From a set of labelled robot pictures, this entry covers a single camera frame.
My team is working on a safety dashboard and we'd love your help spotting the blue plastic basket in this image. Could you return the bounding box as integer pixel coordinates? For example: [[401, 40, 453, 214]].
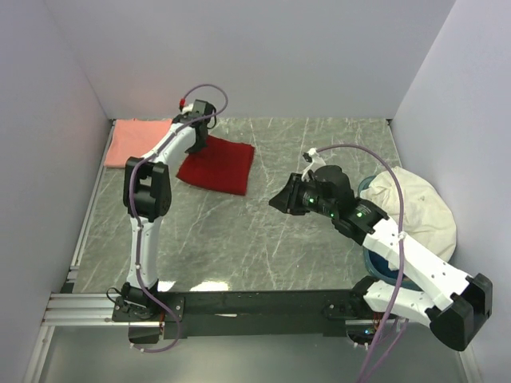
[[358, 176, 421, 291]]

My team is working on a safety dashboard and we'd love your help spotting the white crumpled t shirt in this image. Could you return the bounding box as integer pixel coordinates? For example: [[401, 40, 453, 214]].
[[360, 167, 457, 262]]

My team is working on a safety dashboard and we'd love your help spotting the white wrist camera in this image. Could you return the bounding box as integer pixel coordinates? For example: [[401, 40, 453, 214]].
[[301, 148, 326, 181], [179, 98, 194, 114]]

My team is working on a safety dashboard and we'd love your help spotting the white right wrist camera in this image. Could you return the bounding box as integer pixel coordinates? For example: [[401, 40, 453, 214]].
[[301, 148, 326, 181]]

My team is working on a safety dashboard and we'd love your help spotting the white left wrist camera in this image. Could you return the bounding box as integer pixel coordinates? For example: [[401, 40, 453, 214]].
[[179, 98, 194, 114]]

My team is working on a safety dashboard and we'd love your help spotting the folded pink t shirt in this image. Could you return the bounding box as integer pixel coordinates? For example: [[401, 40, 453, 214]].
[[104, 119, 172, 168]]

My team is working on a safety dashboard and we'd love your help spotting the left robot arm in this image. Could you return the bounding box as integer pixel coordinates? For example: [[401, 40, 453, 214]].
[[121, 100, 216, 321]]

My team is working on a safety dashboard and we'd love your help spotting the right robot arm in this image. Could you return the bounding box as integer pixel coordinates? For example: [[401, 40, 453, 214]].
[[268, 165, 493, 351]]

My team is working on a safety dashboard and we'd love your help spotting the red t shirt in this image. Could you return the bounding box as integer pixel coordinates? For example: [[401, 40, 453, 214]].
[[176, 136, 255, 195]]

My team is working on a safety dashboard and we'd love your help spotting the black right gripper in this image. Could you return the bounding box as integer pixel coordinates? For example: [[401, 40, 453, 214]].
[[267, 173, 337, 218]]

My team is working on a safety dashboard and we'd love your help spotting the black base beam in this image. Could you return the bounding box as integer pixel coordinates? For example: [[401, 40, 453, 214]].
[[112, 290, 382, 344]]

